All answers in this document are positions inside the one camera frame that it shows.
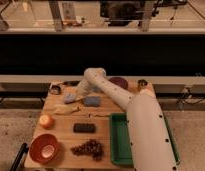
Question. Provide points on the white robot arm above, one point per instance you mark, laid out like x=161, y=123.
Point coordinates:
x=149, y=139

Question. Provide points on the small white cup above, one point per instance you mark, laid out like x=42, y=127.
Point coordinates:
x=47, y=151

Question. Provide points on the green plastic tray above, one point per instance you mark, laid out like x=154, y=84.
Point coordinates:
x=120, y=144

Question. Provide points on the light blue towel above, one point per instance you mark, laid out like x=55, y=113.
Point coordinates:
x=69, y=98

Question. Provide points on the blue sponge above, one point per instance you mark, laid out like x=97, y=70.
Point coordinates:
x=92, y=101

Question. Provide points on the red bowl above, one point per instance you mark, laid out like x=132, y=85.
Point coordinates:
x=39, y=143

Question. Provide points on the black handled knife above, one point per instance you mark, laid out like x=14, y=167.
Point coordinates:
x=70, y=83

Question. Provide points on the metal fork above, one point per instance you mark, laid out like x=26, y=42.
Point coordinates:
x=89, y=115

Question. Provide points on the purple bowl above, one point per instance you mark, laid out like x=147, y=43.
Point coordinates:
x=119, y=81

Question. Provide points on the orange apple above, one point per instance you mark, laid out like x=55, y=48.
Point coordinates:
x=46, y=121

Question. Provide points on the black rectangular block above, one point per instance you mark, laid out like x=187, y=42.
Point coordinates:
x=84, y=128

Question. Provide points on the bunch of dark grapes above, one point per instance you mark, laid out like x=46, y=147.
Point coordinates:
x=92, y=147

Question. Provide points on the small metal cup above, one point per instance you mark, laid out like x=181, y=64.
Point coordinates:
x=142, y=83

